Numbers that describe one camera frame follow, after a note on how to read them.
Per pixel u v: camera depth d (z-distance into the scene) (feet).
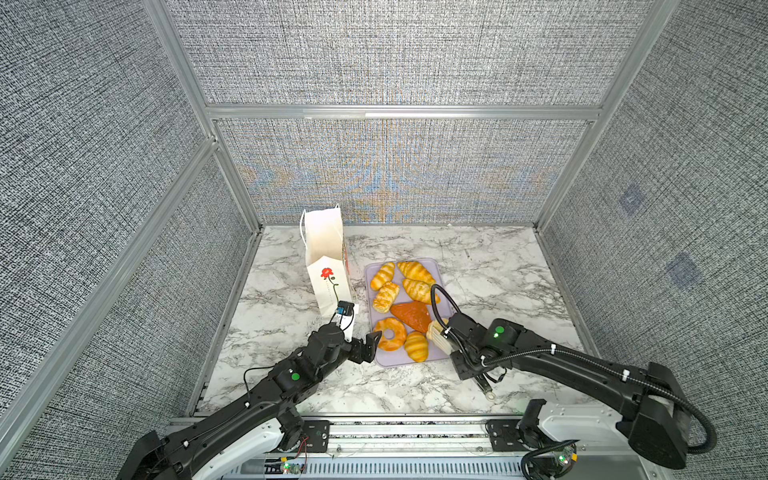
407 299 3.20
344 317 2.18
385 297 3.11
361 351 2.26
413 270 3.29
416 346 2.82
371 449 2.39
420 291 3.13
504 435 2.43
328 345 1.89
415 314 2.96
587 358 1.51
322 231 2.94
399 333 2.91
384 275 3.30
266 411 1.67
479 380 2.28
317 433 2.41
